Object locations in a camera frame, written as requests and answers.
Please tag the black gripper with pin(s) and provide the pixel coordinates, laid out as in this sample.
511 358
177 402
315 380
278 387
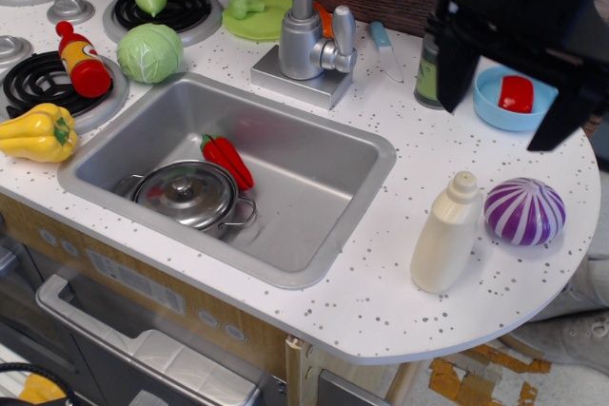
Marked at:
563 43

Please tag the cream detergent bottle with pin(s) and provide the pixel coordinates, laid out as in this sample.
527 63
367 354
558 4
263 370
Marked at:
448 235

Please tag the grey sink basin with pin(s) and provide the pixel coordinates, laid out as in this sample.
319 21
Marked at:
313 178

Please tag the red toy food piece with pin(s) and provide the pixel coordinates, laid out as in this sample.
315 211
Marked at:
517 94

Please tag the blue plastic bowl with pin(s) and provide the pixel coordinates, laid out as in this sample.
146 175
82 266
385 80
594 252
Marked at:
486 93

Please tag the green labelled toy can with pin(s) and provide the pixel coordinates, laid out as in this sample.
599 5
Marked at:
425 91

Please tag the purple striped toy onion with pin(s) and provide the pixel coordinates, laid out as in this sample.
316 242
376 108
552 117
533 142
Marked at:
524 211

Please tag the silver toy faucet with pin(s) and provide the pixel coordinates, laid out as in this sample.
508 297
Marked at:
307 65

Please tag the orange toy carrot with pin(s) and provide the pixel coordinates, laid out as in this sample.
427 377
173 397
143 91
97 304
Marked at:
326 19

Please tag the green plastic plate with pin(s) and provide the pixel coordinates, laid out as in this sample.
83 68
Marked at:
261 26

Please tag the green toy broccoli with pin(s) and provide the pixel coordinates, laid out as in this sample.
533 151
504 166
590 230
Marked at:
241 8

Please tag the red toy chili pepper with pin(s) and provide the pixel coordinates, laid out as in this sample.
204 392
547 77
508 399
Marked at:
220 151

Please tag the back right stove burner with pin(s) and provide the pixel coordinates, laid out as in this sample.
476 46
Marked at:
193 20

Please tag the steel pot with lid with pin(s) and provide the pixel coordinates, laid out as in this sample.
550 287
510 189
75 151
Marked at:
197 194

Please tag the green toy cabbage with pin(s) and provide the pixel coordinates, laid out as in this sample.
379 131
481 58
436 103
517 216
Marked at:
150 53

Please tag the red toy ketchup bottle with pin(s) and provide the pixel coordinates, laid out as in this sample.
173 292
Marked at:
87 72

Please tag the silver stove knob middle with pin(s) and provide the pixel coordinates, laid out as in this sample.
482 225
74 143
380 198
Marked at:
73 11

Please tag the silver stove knob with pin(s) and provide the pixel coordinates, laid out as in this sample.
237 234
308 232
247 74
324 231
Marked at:
13 50
73 11

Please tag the yellow toy bell pepper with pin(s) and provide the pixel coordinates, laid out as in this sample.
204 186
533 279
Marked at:
44 134

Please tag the front left stove burner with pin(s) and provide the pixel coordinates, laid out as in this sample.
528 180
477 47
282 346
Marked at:
41 78

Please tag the silver stove knob left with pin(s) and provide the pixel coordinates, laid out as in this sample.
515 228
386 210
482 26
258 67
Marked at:
13 50

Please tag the yellow object bottom left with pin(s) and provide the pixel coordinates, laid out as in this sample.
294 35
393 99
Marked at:
38 390

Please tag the blue handled toy knife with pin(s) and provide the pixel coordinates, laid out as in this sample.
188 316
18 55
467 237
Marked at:
385 51

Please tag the silver oven door handle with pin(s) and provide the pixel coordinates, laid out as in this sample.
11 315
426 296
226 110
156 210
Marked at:
132 360

